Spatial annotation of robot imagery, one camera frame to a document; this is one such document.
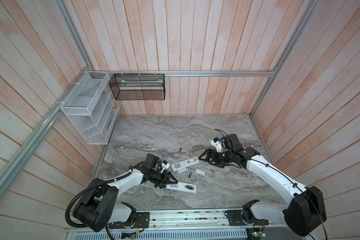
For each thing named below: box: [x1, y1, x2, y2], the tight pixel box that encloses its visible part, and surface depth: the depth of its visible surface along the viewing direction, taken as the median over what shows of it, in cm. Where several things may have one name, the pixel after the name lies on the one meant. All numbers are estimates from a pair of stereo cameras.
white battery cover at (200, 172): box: [195, 168, 206, 176], surface depth 92 cm
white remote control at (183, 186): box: [166, 181, 197, 194], surface depth 82 cm
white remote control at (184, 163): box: [171, 156, 200, 172], surface depth 94 cm
